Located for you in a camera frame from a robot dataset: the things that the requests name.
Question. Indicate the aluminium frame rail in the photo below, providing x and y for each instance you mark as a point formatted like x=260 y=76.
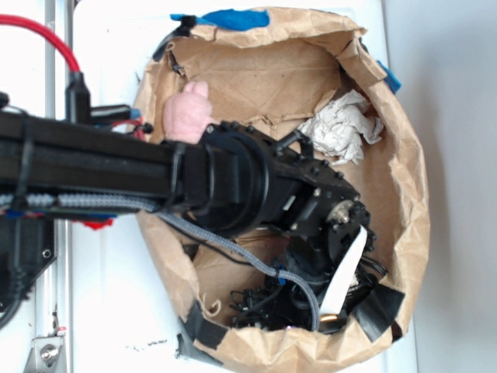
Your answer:
x=53 y=289

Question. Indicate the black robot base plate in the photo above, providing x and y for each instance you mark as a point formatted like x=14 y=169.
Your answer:
x=27 y=250

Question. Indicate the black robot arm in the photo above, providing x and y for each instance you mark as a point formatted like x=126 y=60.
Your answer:
x=235 y=179

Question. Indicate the pink plush bunny toy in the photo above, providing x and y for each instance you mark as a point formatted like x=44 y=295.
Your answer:
x=188 y=114

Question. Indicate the crumpled white paper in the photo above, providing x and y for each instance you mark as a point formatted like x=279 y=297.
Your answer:
x=341 y=127

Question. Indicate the metal corner bracket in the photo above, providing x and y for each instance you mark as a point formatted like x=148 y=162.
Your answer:
x=47 y=355

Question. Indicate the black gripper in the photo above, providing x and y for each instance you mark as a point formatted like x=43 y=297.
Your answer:
x=315 y=286

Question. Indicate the brown paper bag bin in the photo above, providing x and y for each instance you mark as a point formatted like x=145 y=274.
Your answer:
x=274 y=78

